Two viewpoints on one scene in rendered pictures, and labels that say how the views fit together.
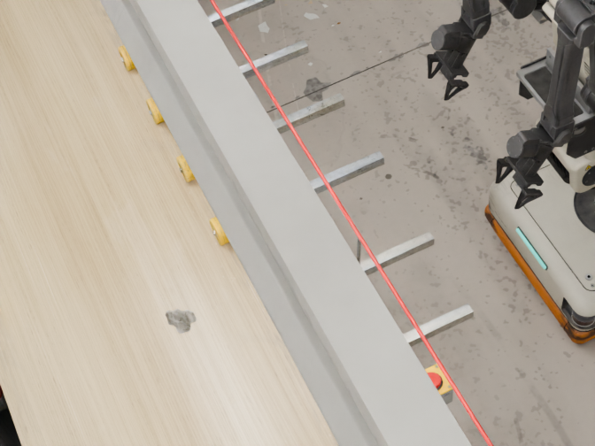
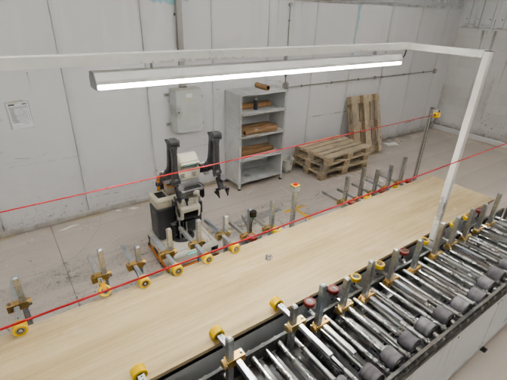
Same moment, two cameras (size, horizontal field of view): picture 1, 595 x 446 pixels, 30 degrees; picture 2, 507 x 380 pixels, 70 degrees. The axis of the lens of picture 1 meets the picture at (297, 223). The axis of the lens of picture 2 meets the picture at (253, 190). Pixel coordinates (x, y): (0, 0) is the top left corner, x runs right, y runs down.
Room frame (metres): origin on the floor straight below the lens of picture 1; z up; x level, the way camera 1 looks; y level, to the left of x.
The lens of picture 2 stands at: (2.43, 2.53, 2.68)
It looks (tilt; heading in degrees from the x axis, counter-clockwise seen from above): 27 degrees down; 251
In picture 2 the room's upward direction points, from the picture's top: 2 degrees clockwise
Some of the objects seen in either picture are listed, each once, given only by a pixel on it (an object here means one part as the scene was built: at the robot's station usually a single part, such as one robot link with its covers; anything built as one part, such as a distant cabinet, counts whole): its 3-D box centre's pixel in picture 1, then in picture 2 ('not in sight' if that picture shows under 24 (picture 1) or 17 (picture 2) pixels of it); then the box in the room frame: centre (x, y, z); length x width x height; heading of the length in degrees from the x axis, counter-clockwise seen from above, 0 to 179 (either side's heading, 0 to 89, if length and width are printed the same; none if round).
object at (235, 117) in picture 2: not in sight; (255, 137); (0.58, -2.89, 0.78); 0.90 x 0.45 x 1.55; 17
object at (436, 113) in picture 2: not in sight; (424, 148); (-0.90, -0.79, 1.20); 0.15 x 0.12 x 1.00; 17
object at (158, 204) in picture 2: not in sight; (176, 209); (2.08, -1.17, 0.59); 0.55 x 0.34 x 0.83; 17
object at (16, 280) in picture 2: not in sight; (24, 305); (3.23, 0.43, 0.92); 0.04 x 0.04 x 0.48; 17
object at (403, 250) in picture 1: (362, 270); (240, 231); (1.62, -0.15, 0.84); 0.43 x 0.03 x 0.04; 107
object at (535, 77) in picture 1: (562, 100); (190, 190); (1.97, -0.80, 0.99); 0.28 x 0.16 x 0.22; 17
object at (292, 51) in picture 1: (233, 76); (164, 251); (2.33, 0.12, 0.95); 0.50 x 0.04 x 0.04; 107
